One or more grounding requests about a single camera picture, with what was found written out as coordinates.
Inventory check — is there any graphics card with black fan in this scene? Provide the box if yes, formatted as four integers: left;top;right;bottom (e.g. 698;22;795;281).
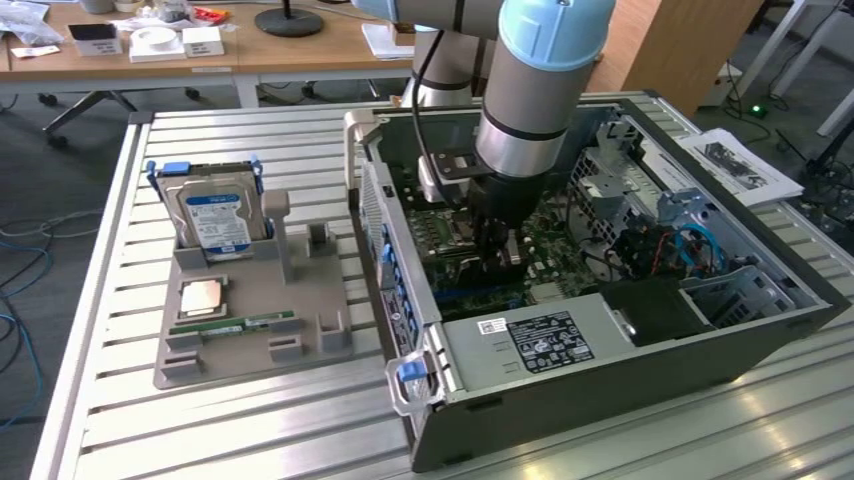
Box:
436;249;530;302

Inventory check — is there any grey parts rack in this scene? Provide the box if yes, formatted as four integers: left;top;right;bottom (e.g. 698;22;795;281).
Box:
152;189;355;391

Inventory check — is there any silver disk bay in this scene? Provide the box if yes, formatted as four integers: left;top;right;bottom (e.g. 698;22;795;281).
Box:
679;264;799;329

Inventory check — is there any black camera cable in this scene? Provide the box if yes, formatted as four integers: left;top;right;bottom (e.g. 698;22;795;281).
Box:
408;0;468;206

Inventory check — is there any black fan duct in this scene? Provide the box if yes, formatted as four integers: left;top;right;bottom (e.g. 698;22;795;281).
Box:
602;277;715;349

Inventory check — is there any CPU socket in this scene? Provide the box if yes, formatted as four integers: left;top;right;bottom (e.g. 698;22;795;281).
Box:
444;208;483;246

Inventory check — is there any wooden desk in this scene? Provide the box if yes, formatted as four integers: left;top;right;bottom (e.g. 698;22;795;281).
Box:
233;0;606;109
0;0;241;109

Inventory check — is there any white box with black inside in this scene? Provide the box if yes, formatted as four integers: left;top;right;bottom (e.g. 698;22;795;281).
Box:
65;22;124;58

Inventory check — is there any open dark PC case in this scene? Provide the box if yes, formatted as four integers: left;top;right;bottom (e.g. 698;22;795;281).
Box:
343;92;839;474

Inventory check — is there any plain white box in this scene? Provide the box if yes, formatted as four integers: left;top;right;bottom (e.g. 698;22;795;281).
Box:
180;25;225;59

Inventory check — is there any grey power supply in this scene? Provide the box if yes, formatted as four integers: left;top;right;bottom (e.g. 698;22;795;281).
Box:
442;292;635;392

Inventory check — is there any CPU with metal lid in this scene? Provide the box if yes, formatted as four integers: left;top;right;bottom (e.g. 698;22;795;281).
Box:
177;278;225;318

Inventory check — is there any black round lamp base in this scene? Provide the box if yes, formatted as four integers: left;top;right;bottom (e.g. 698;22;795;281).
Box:
252;0;327;38

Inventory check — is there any red packet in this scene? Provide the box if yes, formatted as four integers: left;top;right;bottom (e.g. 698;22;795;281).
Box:
191;5;232;27

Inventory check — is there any red wire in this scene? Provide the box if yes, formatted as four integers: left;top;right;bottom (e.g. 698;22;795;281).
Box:
652;232;676;274

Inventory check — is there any clear plastic bag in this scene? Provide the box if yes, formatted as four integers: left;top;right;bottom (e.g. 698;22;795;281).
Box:
0;0;67;47

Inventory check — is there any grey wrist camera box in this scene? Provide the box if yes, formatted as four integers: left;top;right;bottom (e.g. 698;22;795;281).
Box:
416;151;496;204

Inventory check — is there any green RAM stick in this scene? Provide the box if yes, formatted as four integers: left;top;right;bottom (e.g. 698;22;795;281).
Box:
168;310;297;335

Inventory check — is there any stack of printed papers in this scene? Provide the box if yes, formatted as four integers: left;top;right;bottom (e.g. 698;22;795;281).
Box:
676;127;806;208

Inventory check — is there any wooden cabinet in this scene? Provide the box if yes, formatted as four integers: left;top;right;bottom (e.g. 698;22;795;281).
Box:
584;0;766;114

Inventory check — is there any hard disk in blue caddy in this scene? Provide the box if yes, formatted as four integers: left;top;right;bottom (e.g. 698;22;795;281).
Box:
144;155;267;264

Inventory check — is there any blue floor cable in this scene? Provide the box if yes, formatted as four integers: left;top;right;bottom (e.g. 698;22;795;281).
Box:
0;239;53;431

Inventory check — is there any white papers pile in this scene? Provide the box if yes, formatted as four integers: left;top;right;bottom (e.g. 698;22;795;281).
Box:
359;22;419;62

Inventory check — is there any black chair base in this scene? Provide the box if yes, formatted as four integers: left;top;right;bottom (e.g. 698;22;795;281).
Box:
36;88;205;149

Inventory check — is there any blue wire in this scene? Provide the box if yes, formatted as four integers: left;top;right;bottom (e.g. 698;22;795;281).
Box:
671;223;730;278

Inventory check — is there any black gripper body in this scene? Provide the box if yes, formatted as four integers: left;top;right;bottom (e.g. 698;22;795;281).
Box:
464;172;546;227

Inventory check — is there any white card with red mark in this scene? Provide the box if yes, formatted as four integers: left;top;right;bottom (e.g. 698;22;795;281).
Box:
8;44;63;61

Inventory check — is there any white wall box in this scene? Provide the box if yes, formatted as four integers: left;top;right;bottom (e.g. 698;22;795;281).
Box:
699;59;746;109

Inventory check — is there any silver drive cage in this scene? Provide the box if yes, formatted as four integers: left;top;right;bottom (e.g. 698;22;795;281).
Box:
566;107;712;236

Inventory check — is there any green motherboard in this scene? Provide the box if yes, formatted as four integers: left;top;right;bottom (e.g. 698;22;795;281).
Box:
399;177;602;321

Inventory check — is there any white table frame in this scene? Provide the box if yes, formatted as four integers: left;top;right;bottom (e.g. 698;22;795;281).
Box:
732;0;854;137

